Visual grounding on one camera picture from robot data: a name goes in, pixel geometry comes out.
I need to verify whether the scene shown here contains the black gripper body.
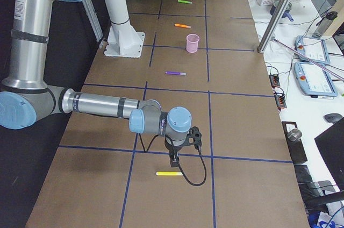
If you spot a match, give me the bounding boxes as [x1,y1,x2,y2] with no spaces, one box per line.
[164,138,187,155]

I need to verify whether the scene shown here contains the yellow highlighter pen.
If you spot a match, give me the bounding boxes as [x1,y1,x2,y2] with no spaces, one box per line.
[156,172,183,176]

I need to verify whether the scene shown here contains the purple highlighter pen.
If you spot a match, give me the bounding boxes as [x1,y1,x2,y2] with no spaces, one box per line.
[165,71,186,76]

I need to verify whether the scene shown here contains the pink mesh pen holder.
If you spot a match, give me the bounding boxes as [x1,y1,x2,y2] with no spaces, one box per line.
[186,34,200,53]

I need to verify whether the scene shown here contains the orange highlighter pen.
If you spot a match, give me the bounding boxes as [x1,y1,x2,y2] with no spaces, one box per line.
[174,23,191,29]

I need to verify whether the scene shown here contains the green highlighter pen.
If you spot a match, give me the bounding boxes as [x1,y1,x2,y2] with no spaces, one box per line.
[177,0,193,4]

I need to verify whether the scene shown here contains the white mounting column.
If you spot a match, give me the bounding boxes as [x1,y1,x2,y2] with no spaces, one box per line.
[104,0,145,58]

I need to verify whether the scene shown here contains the small metal cup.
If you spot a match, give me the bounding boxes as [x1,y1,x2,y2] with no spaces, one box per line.
[287,129,303,142]

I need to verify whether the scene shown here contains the near blue teach pendant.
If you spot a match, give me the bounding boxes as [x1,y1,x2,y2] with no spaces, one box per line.
[293,62,338,97]

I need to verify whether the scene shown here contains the blue teach pendant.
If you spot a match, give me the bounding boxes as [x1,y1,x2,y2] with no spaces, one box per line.
[293,62,338,97]
[295,35,331,65]

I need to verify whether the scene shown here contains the black monitor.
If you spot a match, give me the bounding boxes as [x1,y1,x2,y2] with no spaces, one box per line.
[315,121,343,190]

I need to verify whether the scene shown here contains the black computer mouse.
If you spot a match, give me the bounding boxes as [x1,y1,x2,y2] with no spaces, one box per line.
[323,113,343,124]

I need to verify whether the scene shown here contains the far blue teach pendant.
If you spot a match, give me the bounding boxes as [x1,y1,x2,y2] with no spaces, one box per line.
[295,35,331,65]

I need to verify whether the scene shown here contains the blue frying pan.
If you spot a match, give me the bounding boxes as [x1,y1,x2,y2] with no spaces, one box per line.
[270,0,294,22]

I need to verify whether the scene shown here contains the clear water bottle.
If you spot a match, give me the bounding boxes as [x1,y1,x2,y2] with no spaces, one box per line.
[311,11,338,39]

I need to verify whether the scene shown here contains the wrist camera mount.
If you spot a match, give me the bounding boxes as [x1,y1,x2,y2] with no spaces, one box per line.
[187,126,202,152]

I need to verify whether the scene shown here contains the aluminium frame post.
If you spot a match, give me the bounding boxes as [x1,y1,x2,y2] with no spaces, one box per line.
[257,0,290,53]

